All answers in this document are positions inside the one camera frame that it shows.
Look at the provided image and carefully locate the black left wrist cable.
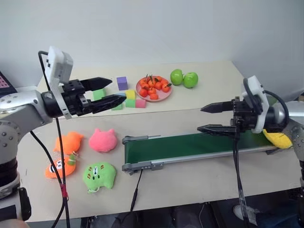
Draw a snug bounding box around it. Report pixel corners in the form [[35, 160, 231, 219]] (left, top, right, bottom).
[[38, 50, 71, 228]]

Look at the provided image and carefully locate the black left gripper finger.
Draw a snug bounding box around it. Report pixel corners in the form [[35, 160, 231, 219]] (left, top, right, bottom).
[[90, 94, 127, 114], [80, 76, 113, 92]]

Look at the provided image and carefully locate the black conveyor power cable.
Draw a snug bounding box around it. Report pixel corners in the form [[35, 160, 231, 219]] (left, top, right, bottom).
[[130, 169, 143, 212]]

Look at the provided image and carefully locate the orange carrot plush toy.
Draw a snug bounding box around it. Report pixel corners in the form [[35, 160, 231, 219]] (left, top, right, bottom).
[[45, 153, 77, 180]]

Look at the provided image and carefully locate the black right hanging cable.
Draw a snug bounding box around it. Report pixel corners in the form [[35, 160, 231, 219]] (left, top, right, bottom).
[[231, 132, 251, 228]]

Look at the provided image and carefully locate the white sneaker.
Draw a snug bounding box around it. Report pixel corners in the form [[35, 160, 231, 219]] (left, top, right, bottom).
[[232, 204, 259, 227]]

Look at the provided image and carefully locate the yellow plush toy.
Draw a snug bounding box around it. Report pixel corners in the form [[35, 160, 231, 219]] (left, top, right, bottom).
[[262, 129, 293, 150]]

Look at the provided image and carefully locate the green apple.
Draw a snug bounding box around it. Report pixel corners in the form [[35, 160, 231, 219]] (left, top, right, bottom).
[[183, 72, 199, 89], [170, 68, 185, 86]]

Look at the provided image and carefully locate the green tiger plush toy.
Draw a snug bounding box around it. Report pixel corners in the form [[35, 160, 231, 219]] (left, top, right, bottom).
[[82, 161, 117, 194]]

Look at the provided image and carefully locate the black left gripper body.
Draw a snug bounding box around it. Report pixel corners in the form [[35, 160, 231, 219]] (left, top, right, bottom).
[[59, 79, 93, 117]]

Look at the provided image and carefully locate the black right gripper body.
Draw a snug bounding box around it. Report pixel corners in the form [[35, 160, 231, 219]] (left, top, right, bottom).
[[229, 95, 259, 134]]

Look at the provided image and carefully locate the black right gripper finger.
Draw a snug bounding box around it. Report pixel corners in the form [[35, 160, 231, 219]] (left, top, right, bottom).
[[197, 124, 238, 136], [200, 100, 235, 114]]

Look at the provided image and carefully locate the black rounded robot block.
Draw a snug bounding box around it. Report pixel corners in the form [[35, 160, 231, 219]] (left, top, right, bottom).
[[18, 187, 32, 222]]

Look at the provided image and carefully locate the green conveyor belt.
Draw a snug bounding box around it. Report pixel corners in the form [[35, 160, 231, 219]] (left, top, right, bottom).
[[122, 131, 279, 176]]

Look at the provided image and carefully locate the purple foam cube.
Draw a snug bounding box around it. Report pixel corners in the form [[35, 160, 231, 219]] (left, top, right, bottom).
[[116, 76, 129, 91]]

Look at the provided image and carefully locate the orange cat plush toy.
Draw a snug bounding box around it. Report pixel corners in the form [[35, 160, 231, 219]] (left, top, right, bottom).
[[53, 131, 85, 155]]

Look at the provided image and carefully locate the black device with pink panel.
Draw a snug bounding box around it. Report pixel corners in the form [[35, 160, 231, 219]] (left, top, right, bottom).
[[0, 70, 18, 96]]

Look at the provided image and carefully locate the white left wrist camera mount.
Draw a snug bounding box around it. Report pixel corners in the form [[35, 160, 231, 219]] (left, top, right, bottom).
[[45, 46, 74, 120]]

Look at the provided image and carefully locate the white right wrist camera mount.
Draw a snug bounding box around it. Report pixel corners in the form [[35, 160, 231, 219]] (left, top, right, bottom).
[[240, 75, 270, 134]]

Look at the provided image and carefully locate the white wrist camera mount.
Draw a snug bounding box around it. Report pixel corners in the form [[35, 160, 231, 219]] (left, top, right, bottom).
[[45, 46, 74, 120], [240, 75, 270, 134]]

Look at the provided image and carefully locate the black right wrist loop cable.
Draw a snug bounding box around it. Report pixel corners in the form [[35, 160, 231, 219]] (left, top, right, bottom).
[[243, 77, 290, 133]]

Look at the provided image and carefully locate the pink cat plush toy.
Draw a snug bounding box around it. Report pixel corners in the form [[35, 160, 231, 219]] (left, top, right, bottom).
[[88, 128, 118, 153]]

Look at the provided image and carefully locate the pink plate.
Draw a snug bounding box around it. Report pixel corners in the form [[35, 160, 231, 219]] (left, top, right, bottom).
[[135, 76, 173, 103]]

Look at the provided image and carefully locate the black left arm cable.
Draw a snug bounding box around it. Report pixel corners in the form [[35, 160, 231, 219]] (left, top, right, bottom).
[[29, 131, 65, 188]]

